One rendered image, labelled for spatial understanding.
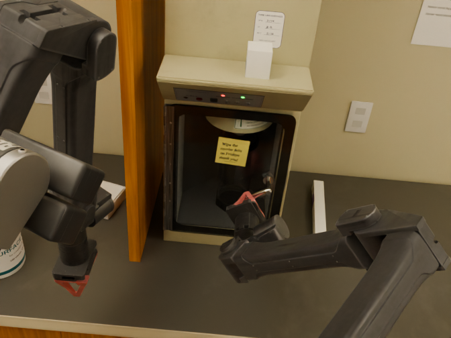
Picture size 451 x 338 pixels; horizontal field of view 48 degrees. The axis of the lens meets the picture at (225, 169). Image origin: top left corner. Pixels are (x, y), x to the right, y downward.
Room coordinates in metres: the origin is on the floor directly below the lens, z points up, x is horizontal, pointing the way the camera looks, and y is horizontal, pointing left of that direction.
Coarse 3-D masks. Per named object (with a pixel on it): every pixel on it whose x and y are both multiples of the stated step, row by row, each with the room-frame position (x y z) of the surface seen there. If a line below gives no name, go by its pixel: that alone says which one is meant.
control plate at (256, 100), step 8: (176, 88) 0.94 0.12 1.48; (176, 96) 0.99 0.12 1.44; (184, 96) 0.98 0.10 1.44; (192, 96) 0.98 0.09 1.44; (200, 96) 0.97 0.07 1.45; (208, 96) 0.97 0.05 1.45; (216, 96) 0.97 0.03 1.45; (232, 96) 0.96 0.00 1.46; (240, 96) 0.96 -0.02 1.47; (248, 96) 0.95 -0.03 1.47; (256, 96) 0.95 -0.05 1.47; (232, 104) 1.00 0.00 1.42; (240, 104) 1.00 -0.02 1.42; (256, 104) 0.99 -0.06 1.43
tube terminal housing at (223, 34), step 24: (168, 0) 1.04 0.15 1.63; (192, 0) 1.04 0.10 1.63; (216, 0) 1.04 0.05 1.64; (240, 0) 1.04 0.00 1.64; (264, 0) 1.04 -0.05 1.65; (288, 0) 1.04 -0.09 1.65; (312, 0) 1.04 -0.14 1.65; (168, 24) 1.04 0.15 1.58; (192, 24) 1.04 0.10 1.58; (216, 24) 1.04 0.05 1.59; (240, 24) 1.04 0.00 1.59; (288, 24) 1.04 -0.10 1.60; (312, 24) 1.04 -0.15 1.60; (168, 48) 1.04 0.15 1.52; (192, 48) 1.04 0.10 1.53; (216, 48) 1.04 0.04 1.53; (240, 48) 1.04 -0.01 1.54; (288, 48) 1.04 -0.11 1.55; (312, 48) 1.04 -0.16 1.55; (168, 240) 1.04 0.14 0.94; (192, 240) 1.04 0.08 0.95; (216, 240) 1.04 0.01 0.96
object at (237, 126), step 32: (192, 128) 1.03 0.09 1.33; (224, 128) 1.03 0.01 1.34; (256, 128) 1.03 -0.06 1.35; (288, 128) 1.02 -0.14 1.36; (192, 160) 1.03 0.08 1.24; (256, 160) 1.03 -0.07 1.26; (288, 160) 1.02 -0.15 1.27; (192, 192) 1.03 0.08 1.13; (224, 192) 1.03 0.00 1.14; (192, 224) 1.03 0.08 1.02; (224, 224) 1.03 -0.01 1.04
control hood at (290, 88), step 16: (176, 64) 0.99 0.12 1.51; (192, 64) 0.99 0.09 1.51; (208, 64) 1.00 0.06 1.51; (224, 64) 1.01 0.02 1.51; (240, 64) 1.02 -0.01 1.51; (272, 64) 1.03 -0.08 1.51; (160, 80) 0.92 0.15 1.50; (176, 80) 0.92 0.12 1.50; (192, 80) 0.92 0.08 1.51; (208, 80) 0.93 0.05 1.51; (224, 80) 0.93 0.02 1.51; (240, 80) 0.94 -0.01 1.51; (256, 80) 0.95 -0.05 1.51; (272, 80) 0.95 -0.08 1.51; (288, 80) 0.96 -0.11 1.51; (304, 80) 0.97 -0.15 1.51; (272, 96) 0.94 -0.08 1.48; (288, 96) 0.94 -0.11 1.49; (304, 96) 0.93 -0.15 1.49
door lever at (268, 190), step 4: (268, 176) 1.02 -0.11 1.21; (264, 180) 1.02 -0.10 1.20; (268, 180) 1.01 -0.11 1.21; (272, 180) 1.02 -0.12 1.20; (268, 184) 1.00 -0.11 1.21; (264, 188) 0.98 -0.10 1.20; (268, 188) 0.98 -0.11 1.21; (252, 192) 0.98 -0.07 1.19; (256, 192) 0.98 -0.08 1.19; (260, 192) 0.98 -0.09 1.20; (264, 192) 0.98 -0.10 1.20; (268, 192) 0.97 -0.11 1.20; (240, 196) 0.99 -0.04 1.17; (256, 196) 0.98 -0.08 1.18; (260, 196) 0.98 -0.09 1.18; (244, 200) 0.98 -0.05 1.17
